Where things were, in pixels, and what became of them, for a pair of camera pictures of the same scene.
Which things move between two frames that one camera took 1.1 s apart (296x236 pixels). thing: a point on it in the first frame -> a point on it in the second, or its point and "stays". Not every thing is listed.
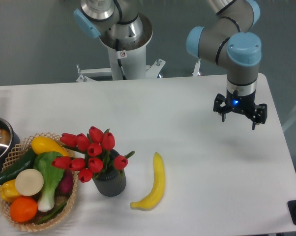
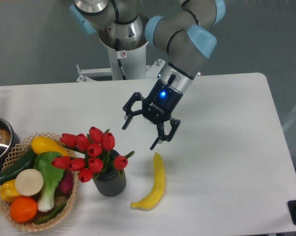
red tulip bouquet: (91, 154) stays
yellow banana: (154, 198) stays
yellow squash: (41, 144) stays
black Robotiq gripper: (245, 104) -> (161, 101)
